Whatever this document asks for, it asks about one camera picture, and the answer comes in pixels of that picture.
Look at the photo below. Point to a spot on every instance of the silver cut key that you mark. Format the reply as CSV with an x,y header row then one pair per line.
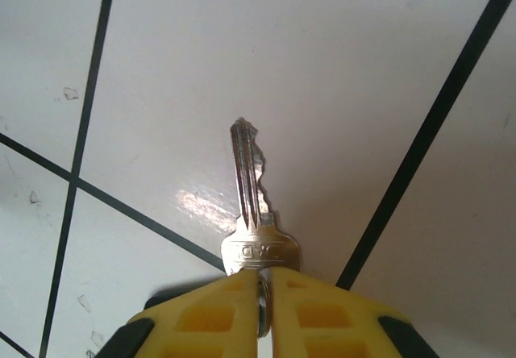
x,y
258,249

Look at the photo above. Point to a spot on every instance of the silver split keyring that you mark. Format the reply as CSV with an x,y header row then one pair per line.
x,y
264,305

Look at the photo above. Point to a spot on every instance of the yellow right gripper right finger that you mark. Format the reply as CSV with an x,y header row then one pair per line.
x,y
322,325

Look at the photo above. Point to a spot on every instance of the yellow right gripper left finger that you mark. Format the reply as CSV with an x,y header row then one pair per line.
x,y
209,325

